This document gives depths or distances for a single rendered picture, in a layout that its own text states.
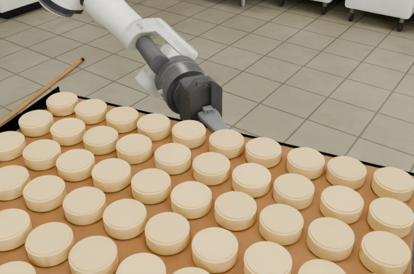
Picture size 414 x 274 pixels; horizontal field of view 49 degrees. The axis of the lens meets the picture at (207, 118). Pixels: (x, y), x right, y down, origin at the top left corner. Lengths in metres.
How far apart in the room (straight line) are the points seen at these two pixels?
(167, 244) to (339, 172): 0.24
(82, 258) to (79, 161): 0.17
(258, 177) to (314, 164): 0.08
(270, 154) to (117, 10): 0.45
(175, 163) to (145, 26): 0.36
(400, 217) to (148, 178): 0.30
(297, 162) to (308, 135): 1.87
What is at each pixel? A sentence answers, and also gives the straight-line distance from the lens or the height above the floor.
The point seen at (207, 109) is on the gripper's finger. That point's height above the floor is 1.02.
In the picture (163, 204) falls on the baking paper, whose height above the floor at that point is 1.00.
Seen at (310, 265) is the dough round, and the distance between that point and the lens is 0.50.
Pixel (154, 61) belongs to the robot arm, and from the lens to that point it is 0.82.
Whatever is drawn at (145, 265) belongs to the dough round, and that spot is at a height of 1.02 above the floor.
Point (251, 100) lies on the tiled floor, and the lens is 2.75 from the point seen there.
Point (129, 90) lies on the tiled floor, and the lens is 2.89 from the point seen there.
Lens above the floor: 1.40
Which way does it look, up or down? 33 degrees down
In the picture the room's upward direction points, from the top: straight up
